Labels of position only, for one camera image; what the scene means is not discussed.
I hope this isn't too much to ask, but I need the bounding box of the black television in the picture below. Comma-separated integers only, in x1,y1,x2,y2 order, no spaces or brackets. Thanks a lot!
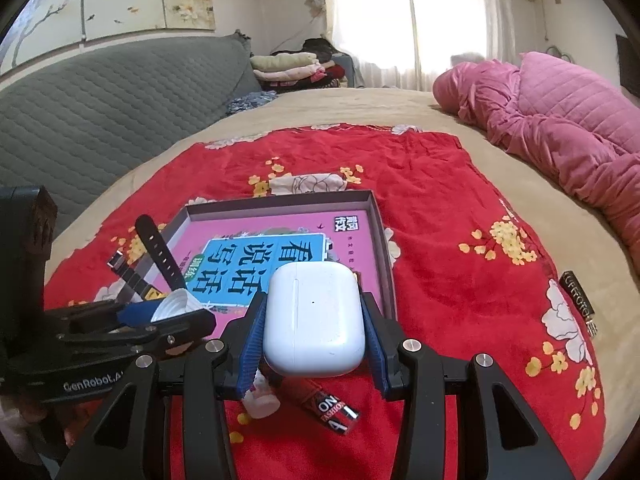
615,34,640,91

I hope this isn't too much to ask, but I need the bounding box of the red and black packet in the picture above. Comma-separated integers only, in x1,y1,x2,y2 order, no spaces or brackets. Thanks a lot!
282,379,361,433

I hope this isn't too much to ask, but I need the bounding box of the red floral blanket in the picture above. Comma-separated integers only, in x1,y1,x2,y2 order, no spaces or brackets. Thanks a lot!
42,125,606,480

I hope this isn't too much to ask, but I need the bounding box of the white earbuds case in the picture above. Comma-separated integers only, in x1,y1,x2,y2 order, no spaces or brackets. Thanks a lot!
262,262,367,378

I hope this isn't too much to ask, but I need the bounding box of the white round lid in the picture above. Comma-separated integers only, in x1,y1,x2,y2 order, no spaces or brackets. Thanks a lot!
150,287,211,323

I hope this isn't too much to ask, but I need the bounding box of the yellow and black wristwatch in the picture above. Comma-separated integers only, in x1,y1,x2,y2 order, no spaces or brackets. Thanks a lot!
107,214,191,306

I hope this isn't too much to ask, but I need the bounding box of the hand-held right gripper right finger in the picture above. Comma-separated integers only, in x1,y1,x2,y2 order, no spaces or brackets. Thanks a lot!
360,291,576,480

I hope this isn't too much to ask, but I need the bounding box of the pink and blue book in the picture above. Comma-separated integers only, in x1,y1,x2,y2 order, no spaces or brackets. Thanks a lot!
155,210,386,341

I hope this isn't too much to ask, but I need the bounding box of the white curtain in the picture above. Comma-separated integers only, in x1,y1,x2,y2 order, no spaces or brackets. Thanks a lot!
300,0,516,93

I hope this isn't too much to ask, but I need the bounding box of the grey quilted headboard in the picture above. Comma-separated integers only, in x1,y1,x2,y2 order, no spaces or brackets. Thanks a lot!
0,34,263,241

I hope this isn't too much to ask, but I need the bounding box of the small white pill bottle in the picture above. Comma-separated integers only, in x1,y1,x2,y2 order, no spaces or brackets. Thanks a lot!
244,372,280,420

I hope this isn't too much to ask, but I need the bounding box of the shallow cardboard box tray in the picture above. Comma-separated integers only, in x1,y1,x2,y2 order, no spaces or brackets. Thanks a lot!
135,189,398,341

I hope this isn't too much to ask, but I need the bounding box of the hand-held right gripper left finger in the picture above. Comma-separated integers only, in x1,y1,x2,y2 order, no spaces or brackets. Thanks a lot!
55,290,268,480

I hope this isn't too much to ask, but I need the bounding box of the pink quilt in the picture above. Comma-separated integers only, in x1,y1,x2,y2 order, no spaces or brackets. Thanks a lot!
432,51,640,261

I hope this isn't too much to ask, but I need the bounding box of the black gold small bar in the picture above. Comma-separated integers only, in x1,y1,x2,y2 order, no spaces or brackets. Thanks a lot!
562,270,598,338

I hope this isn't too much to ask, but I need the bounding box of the stack of folded clothes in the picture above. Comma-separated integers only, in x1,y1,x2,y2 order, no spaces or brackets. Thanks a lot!
250,37,351,92

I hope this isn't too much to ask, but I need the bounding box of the blue patterned cloth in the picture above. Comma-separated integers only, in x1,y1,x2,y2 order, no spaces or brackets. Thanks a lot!
225,91,278,118

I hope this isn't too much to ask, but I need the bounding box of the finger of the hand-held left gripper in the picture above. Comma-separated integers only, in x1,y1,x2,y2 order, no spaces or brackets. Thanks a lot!
42,299,168,333
57,308,217,361

